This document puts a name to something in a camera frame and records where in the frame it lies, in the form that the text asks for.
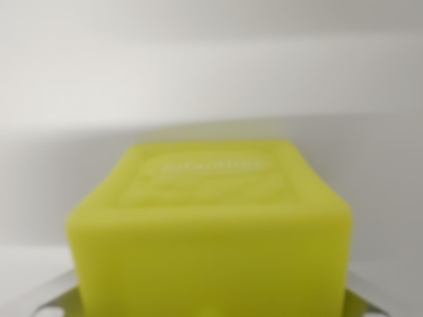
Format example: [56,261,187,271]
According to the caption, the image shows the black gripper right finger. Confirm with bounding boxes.
[342,269,391,317]

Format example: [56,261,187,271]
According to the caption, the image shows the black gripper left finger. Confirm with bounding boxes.
[31,269,89,317]

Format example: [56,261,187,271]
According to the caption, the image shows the yellow cube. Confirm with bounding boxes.
[65,138,354,317]

